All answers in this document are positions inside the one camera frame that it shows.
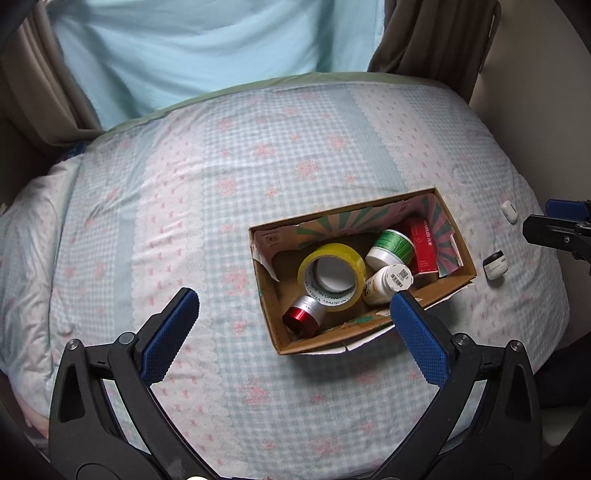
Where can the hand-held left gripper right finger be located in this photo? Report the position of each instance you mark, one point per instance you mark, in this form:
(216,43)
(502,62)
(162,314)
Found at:
(420,339)

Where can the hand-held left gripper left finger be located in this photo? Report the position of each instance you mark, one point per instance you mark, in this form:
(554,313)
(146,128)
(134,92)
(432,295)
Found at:
(168,337)

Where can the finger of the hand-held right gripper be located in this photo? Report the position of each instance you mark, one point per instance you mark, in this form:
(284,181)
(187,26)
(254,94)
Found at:
(565,208)
(554,230)

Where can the small white earbud case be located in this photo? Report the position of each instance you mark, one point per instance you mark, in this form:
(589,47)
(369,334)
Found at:
(509,211)

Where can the white pill bottle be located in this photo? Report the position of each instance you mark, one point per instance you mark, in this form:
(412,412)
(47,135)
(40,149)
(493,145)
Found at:
(381,286)

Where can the small white dark-lidded jar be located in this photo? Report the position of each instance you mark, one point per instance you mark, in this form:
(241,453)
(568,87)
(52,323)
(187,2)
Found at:
(495,267)

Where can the red rectangular box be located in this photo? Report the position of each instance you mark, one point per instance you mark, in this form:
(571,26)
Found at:
(422,249)

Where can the green and white jar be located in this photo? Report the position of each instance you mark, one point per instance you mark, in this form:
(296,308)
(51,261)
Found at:
(392,247)

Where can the red-lidded silver jar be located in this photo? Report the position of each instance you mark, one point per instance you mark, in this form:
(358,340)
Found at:
(302,316)

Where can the cardboard box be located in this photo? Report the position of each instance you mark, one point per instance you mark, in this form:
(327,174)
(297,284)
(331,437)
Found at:
(272,277)

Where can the clear yellowish tape roll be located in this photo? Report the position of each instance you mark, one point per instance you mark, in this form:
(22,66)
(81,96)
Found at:
(309,263)

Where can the small dark blue object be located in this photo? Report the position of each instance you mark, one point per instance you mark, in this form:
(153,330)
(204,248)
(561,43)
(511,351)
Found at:
(75,149)

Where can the brown curtain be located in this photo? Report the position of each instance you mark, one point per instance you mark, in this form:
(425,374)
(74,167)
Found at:
(429,41)
(41,83)

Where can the light blue hanging cloth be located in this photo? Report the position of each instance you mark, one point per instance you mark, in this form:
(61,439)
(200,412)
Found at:
(207,50)

